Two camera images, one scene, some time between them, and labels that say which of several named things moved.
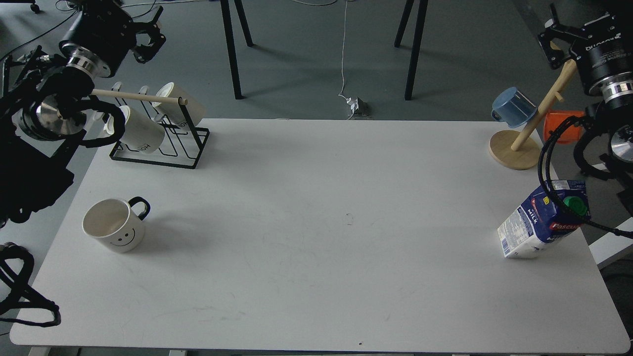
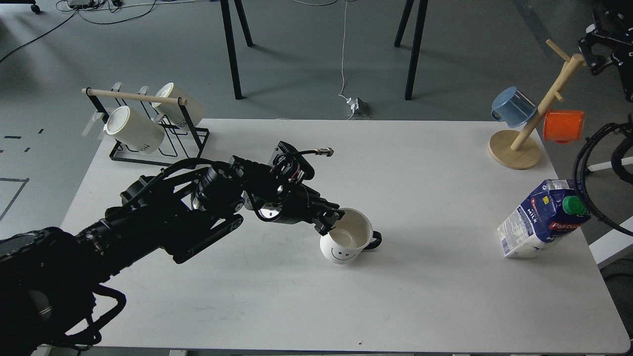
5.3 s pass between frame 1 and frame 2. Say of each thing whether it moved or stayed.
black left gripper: moved
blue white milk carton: stayed
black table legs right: stayed
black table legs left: stayed
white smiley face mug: moved
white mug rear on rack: stayed
